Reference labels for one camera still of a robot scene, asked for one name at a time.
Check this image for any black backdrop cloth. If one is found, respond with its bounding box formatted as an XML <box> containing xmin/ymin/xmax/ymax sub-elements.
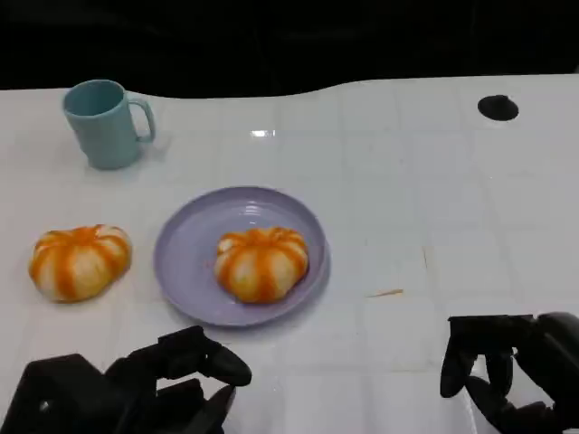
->
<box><xmin>0</xmin><ymin>0</ymin><xmax>579</xmax><ymax>99</ymax></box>

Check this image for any lilac plate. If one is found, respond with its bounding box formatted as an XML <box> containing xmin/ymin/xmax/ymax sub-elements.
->
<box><xmin>153</xmin><ymin>186</ymin><xmax>331</xmax><ymax>329</ymax></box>

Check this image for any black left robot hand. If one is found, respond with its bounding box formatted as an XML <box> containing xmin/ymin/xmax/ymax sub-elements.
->
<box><xmin>7</xmin><ymin>325</ymin><xmax>253</xmax><ymax>434</ymax></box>

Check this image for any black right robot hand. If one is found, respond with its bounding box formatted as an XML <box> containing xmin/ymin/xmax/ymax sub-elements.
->
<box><xmin>440</xmin><ymin>311</ymin><xmax>579</xmax><ymax>434</ymax></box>

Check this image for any pale green mug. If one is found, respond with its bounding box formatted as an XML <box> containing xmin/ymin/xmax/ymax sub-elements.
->
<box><xmin>62</xmin><ymin>79</ymin><xmax>157</xmax><ymax>171</ymax></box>

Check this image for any orange and white bread roll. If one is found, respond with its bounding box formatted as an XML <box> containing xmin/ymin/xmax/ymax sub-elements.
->
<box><xmin>28</xmin><ymin>224</ymin><xmax>133</xmax><ymax>304</ymax></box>
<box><xmin>214</xmin><ymin>226</ymin><xmax>311</xmax><ymax>305</ymax></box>

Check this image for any round black table hole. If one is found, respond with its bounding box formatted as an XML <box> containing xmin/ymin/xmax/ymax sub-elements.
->
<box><xmin>477</xmin><ymin>94</ymin><xmax>520</xmax><ymax>121</ymax></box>

